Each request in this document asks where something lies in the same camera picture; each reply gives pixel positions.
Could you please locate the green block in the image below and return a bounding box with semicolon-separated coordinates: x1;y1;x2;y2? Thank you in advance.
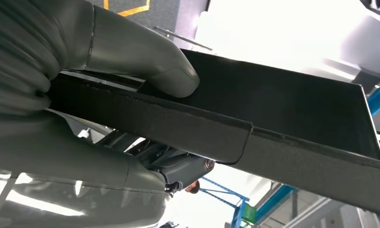
242;203;257;226

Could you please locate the silver pole with round base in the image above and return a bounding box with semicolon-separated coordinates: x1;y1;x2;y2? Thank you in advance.
153;26;214;51

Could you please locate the thin blue metal frame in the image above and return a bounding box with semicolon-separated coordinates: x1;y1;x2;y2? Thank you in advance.
199;176;251;228

